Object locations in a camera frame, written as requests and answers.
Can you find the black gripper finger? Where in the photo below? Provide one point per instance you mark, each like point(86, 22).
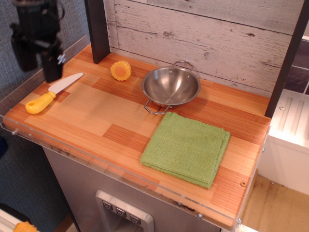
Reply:
point(25, 55)
point(52, 64)

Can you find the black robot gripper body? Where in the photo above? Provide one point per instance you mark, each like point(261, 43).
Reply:
point(39, 23)

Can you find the yellow handled toy knife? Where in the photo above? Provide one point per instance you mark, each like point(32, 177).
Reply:
point(39, 104)

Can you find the yellow toy corn piece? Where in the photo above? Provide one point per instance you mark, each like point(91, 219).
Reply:
point(121, 70)

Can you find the clear acrylic table guard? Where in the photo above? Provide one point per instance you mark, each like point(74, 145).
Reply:
point(225, 222)

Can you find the small steel pan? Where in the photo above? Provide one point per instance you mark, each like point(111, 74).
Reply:
point(170, 86)

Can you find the grey toy fridge cabinet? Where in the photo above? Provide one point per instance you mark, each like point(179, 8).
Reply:
point(79, 182)

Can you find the green folded cloth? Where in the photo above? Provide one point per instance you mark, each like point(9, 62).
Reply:
point(187, 149)

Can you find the silver water dispenser panel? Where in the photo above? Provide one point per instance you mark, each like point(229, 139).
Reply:
point(120, 216)

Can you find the dark left shelf post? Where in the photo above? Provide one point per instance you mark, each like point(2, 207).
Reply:
point(97, 26)

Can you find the dark shelf post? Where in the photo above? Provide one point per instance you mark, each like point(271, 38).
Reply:
point(289, 58)
point(97, 26)

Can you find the dark right shelf post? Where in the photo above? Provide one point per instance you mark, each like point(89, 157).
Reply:
point(289, 58)

